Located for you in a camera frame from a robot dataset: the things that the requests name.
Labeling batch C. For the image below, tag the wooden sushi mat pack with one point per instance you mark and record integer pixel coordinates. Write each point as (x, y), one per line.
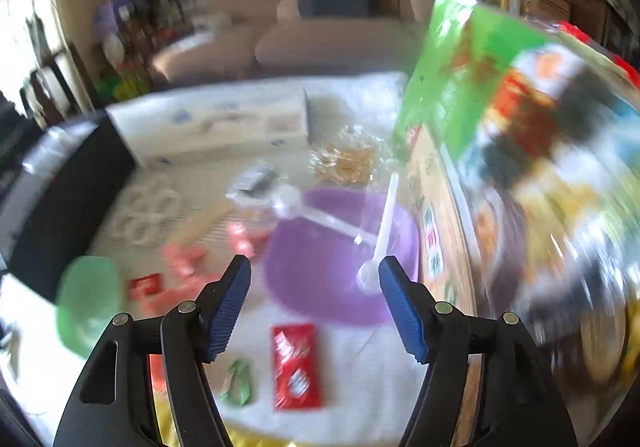
(435, 207)

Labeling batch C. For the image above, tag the yellow sachet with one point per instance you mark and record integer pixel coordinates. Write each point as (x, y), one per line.
(165, 427)

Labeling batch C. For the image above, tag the tape roll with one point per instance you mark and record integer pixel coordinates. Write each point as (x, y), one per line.
(255, 182)

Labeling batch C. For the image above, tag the purple tissue packs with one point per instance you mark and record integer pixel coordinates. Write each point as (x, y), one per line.
(107, 19)

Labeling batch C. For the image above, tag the small red sachet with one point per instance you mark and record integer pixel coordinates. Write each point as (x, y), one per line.
(146, 288)

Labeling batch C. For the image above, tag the wooden chair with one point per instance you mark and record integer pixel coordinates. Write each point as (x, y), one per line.
(55, 82)

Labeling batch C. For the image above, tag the purple plastic dish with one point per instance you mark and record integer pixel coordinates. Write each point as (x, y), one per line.
(320, 277)

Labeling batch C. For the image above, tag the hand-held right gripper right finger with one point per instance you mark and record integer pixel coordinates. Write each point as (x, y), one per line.
(405, 312)

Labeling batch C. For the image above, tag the pink flower cutter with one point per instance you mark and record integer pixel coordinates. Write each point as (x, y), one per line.
(185, 259)
(172, 297)
(245, 239)

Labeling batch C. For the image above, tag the green sushi kit package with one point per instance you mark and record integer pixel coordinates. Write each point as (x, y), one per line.
(475, 77)

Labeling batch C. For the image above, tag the white cardboard box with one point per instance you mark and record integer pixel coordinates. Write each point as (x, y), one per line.
(225, 127)

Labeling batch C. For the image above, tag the brown cardboard box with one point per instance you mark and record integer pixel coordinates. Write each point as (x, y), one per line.
(545, 2)

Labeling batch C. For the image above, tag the white flower mold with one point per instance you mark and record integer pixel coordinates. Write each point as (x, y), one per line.
(145, 217)

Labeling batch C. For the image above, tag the green bag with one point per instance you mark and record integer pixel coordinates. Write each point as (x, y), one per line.
(125, 86)

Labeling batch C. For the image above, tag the green plastic lid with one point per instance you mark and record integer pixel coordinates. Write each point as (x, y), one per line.
(90, 297)

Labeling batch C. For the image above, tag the green candy wrapper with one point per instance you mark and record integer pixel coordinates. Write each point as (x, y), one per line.
(239, 382)

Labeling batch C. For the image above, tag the white measuring spoon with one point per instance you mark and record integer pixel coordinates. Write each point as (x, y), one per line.
(387, 222)
(287, 202)

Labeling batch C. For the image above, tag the beige sofa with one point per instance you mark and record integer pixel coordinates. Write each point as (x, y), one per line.
(325, 47)

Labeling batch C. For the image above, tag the striped cloth desktop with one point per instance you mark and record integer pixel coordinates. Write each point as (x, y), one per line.
(350, 367)

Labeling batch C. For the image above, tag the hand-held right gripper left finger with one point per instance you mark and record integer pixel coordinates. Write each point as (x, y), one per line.
(227, 312)

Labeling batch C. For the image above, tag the clear bag of red snacks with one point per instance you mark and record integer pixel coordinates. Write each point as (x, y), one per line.
(575, 30)

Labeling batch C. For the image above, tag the large red sachet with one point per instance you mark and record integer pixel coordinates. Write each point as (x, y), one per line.
(296, 367)

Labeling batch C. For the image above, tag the wooden sticks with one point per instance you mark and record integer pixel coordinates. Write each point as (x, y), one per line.
(205, 227)

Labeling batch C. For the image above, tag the clear plastic bag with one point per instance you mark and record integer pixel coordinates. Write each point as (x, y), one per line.
(350, 157)

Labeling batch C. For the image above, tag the black cardboard box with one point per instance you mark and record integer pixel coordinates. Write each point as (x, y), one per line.
(75, 207)

